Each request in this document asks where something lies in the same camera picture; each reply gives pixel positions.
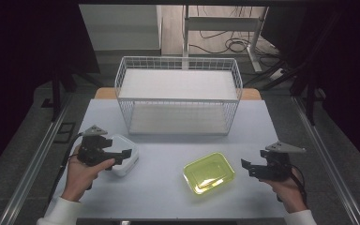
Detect aluminium rail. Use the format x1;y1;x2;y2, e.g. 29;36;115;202
292;95;360;225
0;93;73;225

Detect white desk frame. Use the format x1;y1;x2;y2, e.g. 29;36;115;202
182;5;270;74

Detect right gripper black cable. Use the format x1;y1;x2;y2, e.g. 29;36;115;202
290;164;309;208

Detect black floor frame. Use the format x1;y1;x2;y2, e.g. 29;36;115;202
52;121;77;145

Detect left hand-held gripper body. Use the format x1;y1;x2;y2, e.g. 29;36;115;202
76;125;113;167

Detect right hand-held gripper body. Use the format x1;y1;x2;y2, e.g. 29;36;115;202
256;141;308;183

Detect person's right hand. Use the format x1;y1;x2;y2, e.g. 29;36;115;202
259;170;309;215

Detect white power strip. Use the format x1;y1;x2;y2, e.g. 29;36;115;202
268;67;286;81

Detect black floor cables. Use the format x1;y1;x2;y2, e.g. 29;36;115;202
188;5;281;68

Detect white wire rack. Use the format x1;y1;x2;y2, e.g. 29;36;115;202
114;55;244;137

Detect white plastic container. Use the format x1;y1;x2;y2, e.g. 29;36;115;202
107;133;140;178

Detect white cabinet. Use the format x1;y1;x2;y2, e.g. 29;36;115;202
78;4;164;57

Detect person's left hand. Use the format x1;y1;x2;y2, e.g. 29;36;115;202
61;144;117;203

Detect green lidded plastic container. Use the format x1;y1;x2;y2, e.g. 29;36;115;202
182;152;236;196

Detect wooden table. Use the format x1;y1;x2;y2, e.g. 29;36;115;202
94;87;263;101

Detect black stand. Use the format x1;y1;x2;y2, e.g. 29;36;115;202
39;68;103;123
243;58;330;127

